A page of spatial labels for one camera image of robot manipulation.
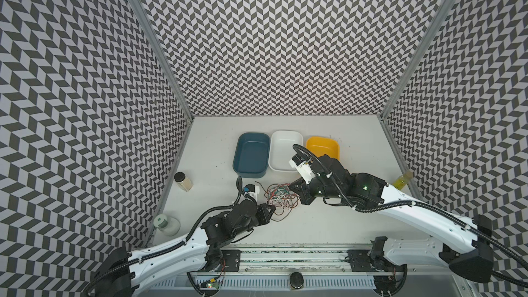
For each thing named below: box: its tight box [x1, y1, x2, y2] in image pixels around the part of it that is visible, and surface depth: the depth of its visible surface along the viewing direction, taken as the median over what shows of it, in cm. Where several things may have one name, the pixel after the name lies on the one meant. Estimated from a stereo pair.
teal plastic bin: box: [232, 132, 271, 179], surface depth 102 cm
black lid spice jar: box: [173, 171, 194, 192], surface depth 88 cm
